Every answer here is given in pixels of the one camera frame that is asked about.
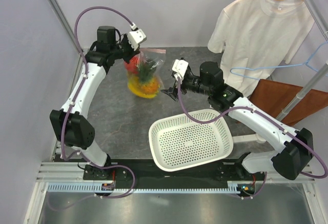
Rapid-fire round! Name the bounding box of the white cable duct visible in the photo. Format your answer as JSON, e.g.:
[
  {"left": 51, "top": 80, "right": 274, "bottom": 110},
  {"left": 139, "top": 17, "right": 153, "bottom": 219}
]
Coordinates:
[{"left": 47, "top": 181, "right": 241, "bottom": 194}]

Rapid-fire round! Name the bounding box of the white perforated plastic basket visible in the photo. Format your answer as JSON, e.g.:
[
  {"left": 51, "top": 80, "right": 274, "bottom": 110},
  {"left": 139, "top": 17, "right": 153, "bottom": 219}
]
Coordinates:
[{"left": 149, "top": 114, "right": 234, "bottom": 172}]

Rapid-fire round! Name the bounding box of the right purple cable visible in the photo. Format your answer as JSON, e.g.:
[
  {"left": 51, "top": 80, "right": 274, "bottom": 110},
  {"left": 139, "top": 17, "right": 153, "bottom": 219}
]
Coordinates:
[{"left": 178, "top": 79, "right": 328, "bottom": 199}]

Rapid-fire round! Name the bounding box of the clear zip top bag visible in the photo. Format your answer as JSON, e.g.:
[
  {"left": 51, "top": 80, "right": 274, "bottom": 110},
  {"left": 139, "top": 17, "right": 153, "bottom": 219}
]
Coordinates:
[{"left": 124, "top": 48, "right": 166, "bottom": 99}]

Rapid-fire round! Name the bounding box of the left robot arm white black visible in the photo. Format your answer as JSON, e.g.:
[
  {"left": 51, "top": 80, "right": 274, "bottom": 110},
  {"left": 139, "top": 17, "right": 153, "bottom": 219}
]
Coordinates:
[{"left": 50, "top": 25, "right": 146, "bottom": 180}]

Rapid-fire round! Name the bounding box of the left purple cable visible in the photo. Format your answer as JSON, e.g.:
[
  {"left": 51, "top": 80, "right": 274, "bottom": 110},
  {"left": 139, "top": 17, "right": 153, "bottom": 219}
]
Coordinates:
[{"left": 60, "top": 6, "right": 136, "bottom": 162}]

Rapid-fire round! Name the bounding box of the aluminium frame post left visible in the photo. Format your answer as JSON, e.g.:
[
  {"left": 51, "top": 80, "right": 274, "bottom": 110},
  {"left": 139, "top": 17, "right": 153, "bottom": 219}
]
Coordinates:
[{"left": 47, "top": 0, "right": 78, "bottom": 50}]

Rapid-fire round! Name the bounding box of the purple cable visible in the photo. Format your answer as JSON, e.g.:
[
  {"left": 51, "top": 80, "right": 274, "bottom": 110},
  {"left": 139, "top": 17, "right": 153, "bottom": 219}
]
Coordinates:
[
  {"left": 60, "top": 6, "right": 136, "bottom": 162},
  {"left": 178, "top": 79, "right": 328, "bottom": 199}
]

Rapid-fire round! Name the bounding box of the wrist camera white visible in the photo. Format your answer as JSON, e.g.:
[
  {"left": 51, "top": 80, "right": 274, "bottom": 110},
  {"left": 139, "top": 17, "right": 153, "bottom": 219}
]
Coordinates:
[
  {"left": 172, "top": 59, "right": 189, "bottom": 81},
  {"left": 127, "top": 23, "right": 147, "bottom": 51}
]

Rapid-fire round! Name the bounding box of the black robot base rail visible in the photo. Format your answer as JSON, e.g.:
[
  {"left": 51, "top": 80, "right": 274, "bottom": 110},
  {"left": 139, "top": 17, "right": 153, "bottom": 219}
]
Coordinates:
[{"left": 83, "top": 159, "right": 264, "bottom": 191}]

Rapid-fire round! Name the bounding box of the orange toy pineapple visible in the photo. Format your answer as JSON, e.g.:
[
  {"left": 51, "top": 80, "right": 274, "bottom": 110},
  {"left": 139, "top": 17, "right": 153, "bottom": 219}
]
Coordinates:
[{"left": 128, "top": 60, "right": 160, "bottom": 99}]

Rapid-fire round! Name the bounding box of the brown cloth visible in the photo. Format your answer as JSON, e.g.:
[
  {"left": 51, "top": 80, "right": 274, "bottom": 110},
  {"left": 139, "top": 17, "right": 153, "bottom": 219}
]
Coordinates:
[{"left": 250, "top": 79, "right": 327, "bottom": 127}]

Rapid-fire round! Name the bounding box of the blue clothes hanger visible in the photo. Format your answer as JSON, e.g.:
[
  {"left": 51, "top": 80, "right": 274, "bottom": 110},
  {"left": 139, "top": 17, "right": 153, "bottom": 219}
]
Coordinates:
[{"left": 230, "top": 41, "right": 327, "bottom": 80}]

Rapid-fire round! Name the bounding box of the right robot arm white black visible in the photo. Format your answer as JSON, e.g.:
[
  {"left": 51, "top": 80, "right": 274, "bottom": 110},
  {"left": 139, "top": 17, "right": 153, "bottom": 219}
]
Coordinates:
[{"left": 162, "top": 59, "right": 313, "bottom": 180}]

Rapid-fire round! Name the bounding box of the red orange peach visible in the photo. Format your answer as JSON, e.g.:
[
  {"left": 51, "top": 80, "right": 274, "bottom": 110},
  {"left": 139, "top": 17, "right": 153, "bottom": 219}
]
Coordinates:
[{"left": 124, "top": 55, "right": 139, "bottom": 74}]

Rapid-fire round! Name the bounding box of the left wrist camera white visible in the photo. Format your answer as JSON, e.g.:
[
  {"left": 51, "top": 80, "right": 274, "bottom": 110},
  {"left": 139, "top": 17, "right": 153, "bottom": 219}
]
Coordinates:
[{"left": 127, "top": 23, "right": 147, "bottom": 51}]

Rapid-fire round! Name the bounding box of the silver clothes rack pole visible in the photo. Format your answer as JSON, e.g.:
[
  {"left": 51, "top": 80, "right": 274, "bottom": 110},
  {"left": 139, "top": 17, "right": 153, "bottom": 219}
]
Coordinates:
[{"left": 276, "top": 62, "right": 328, "bottom": 121}]

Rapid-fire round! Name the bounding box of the white t-shirt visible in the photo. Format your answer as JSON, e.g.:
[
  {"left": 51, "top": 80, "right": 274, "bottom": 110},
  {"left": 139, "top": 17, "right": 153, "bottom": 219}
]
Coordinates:
[{"left": 208, "top": 0, "right": 314, "bottom": 97}]

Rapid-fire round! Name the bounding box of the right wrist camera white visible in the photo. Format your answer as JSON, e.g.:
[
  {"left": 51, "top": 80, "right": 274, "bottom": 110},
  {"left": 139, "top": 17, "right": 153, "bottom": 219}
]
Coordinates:
[{"left": 172, "top": 59, "right": 189, "bottom": 81}]

